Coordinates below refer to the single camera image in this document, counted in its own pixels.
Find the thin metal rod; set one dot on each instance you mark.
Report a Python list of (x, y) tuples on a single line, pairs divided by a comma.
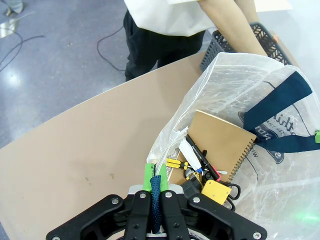
[(25, 15)]

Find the brown spiral notebook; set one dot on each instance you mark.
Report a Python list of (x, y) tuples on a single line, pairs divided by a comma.
[(217, 140)]

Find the clear plastic shopping bag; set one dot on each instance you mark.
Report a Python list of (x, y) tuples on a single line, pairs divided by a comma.
[(240, 82)]

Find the dark grey shopping basket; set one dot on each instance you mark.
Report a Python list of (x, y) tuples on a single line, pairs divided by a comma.
[(217, 47)]

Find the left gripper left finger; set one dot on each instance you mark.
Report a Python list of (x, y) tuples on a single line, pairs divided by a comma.
[(107, 217)]

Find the person in white t-shirt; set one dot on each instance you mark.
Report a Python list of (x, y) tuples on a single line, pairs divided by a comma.
[(162, 50)]

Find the black pen red end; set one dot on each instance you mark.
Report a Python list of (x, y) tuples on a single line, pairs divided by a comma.
[(197, 152)]

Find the white plastic tube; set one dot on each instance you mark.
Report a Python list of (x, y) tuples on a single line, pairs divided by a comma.
[(189, 153)]

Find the person in cream jacket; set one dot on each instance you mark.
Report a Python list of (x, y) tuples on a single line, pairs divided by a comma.
[(15, 6)]

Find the yellow black screwdriver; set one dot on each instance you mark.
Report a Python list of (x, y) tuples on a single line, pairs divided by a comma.
[(175, 163)]

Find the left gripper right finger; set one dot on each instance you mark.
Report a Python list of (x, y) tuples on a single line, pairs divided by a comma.
[(207, 220)]

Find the black power plug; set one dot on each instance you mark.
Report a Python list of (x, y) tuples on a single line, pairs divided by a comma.
[(190, 187)]

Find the person's left forearm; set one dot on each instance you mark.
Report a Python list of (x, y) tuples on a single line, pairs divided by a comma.
[(232, 27)]

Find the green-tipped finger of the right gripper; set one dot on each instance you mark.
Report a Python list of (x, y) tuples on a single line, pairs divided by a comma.
[(317, 136)]

